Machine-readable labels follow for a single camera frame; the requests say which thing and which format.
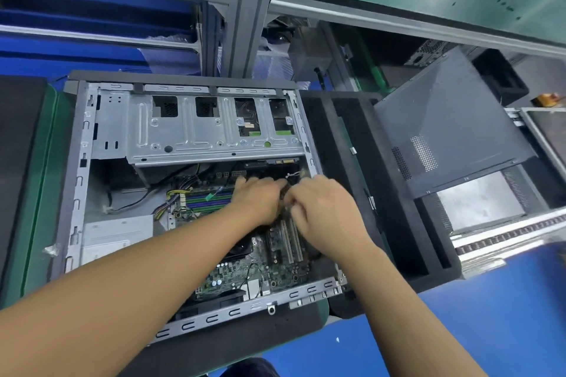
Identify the person's right forearm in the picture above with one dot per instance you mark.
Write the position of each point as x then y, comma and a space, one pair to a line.
416, 319

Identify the black divided foam tray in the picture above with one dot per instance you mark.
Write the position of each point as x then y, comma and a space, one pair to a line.
398, 213

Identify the blue plastic crate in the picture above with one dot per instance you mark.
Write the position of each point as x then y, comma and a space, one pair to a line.
97, 32

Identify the silver power supply unit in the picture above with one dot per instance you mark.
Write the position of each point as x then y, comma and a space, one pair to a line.
115, 235

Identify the person's right hand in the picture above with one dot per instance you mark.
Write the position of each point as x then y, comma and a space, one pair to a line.
327, 213

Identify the scattered small black screws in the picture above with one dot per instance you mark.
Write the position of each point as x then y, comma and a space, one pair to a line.
504, 6

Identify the grey metal conveyor plate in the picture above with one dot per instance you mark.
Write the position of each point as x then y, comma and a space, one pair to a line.
482, 200

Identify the yellow push button box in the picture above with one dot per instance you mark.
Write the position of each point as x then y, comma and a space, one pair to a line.
548, 99

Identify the grey case side panel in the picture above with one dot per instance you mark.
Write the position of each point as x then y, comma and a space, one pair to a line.
451, 125

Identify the green motherboard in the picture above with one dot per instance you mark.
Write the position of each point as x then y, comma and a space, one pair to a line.
265, 277

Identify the clear plastic bag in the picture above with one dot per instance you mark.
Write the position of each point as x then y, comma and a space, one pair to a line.
276, 61

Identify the thick aluminium frame post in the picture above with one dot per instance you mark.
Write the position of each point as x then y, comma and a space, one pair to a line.
248, 10

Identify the dark grey computer case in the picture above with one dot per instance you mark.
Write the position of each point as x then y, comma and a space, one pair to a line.
212, 125

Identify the person's left hand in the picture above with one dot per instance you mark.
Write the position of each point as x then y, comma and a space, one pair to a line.
256, 200

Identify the distant computer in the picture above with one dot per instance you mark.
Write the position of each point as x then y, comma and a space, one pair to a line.
429, 52

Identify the person's left forearm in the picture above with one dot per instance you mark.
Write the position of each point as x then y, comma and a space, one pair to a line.
115, 302

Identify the aluminium conveyor frame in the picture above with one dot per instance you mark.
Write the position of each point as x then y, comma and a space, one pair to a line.
513, 235

